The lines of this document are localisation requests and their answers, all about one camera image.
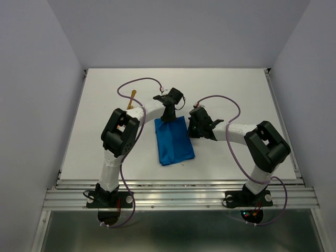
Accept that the blue cloth napkin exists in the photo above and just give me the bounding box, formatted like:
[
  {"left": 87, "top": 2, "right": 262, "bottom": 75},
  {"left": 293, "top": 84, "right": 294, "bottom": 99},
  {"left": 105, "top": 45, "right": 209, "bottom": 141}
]
[{"left": 154, "top": 116, "right": 195, "bottom": 166}]

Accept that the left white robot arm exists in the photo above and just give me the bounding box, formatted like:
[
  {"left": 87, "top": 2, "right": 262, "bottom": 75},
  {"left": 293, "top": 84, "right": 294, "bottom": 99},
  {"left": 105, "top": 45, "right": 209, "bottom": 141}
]
[{"left": 93, "top": 88, "right": 185, "bottom": 207}]

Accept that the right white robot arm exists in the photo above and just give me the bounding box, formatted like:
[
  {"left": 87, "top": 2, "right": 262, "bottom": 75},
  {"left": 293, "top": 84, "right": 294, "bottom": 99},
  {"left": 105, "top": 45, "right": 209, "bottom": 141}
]
[{"left": 188, "top": 107, "right": 291, "bottom": 205}]

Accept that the gold knife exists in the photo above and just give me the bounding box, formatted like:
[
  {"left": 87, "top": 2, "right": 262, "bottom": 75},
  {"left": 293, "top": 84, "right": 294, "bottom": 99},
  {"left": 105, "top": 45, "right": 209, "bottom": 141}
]
[{"left": 127, "top": 90, "right": 137, "bottom": 110}]

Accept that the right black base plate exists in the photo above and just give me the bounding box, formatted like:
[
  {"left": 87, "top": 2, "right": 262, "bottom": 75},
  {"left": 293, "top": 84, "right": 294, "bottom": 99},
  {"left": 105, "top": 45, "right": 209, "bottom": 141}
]
[{"left": 222, "top": 190, "right": 273, "bottom": 209}]

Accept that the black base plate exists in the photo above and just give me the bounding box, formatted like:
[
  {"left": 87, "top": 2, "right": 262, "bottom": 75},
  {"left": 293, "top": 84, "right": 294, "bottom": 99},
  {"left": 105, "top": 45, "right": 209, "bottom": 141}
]
[
  {"left": 83, "top": 190, "right": 133, "bottom": 209},
  {"left": 222, "top": 190, "right": 273, "bottom": 209}
]

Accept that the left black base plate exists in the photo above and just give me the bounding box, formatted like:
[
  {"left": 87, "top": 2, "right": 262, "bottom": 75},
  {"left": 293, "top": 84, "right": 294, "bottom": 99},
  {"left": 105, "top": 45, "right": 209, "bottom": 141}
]
[{"left": 83, "top": 190, "right": 133, "bottom": 209}]

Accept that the aluminium rail frame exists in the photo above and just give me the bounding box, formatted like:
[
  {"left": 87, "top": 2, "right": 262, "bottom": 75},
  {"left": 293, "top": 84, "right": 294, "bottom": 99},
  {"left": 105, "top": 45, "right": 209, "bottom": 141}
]
[{"left": 31, "top": 68, "right": 336, "bottom": 252}]

